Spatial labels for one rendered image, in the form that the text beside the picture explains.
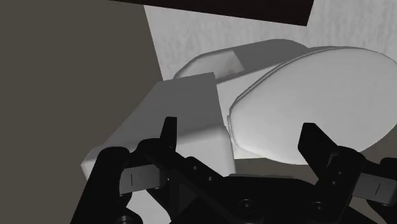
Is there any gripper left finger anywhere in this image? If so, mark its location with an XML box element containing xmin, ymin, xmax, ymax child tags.
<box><xmin>70</xmin><ymin>116</ymin><xmax>225</xmax><ymax>224</ymax></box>

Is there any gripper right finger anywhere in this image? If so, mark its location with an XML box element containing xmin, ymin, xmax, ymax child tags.
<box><xmin>297</xmin><ymin>122</ymin><xmax>397</xmax><ymax>224</ymax></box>

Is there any white toilet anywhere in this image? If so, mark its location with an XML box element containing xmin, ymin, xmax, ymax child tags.
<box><xmin>81</xmin><ymin>38</ymin><xmax>397</xmax><ymax>181</ymax></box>

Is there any dark robot stand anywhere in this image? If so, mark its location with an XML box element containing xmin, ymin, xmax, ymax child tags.
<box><xmin>108</xmin><ymin>0</ymin><xmax>315</xmax><ymax>27</ymax></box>

